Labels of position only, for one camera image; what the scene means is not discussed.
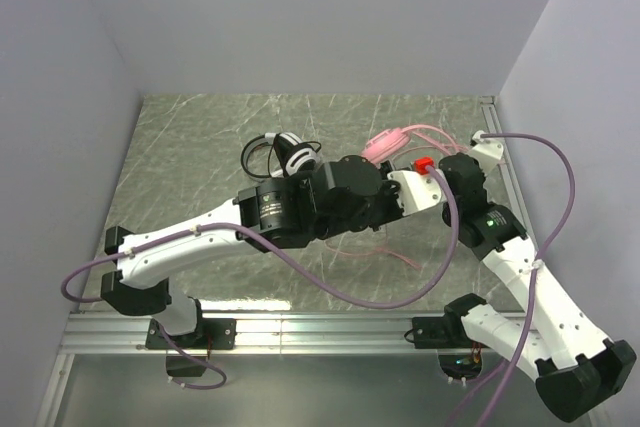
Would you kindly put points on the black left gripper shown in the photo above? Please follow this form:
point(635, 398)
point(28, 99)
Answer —
point(388, 202)

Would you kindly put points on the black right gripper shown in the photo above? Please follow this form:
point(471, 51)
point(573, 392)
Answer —
point(451, 167)

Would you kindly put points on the white and black headphones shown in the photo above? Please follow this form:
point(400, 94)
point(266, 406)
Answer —
point(288, 155)

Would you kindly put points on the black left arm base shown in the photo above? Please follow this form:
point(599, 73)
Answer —
point(213, 335)

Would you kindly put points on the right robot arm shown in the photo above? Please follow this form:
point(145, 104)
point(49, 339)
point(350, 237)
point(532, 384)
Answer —
point(574, 365)

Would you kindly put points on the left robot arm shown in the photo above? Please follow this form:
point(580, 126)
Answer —
point(348, 195)

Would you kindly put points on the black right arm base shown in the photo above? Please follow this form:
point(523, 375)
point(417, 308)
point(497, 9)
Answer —
point(459, 357)

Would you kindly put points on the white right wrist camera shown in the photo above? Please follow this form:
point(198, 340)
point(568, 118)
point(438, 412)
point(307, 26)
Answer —
point(488, 153)

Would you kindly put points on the aluminium right side rail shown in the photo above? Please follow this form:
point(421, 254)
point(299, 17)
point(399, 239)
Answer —
point(513, 190)

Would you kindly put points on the aluminium rail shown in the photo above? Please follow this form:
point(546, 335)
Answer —
point(513, 190)
point(266, 333)

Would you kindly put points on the aluminium front rail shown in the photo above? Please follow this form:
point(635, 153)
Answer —
point(266, 333)

